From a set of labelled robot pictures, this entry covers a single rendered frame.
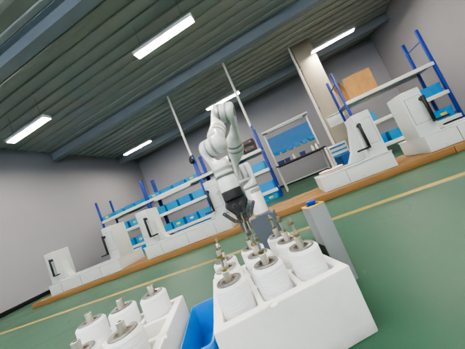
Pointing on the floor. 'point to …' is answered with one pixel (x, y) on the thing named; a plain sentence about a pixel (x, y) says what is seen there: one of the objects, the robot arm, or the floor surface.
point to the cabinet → (338, 150)
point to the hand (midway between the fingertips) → (245, 226)
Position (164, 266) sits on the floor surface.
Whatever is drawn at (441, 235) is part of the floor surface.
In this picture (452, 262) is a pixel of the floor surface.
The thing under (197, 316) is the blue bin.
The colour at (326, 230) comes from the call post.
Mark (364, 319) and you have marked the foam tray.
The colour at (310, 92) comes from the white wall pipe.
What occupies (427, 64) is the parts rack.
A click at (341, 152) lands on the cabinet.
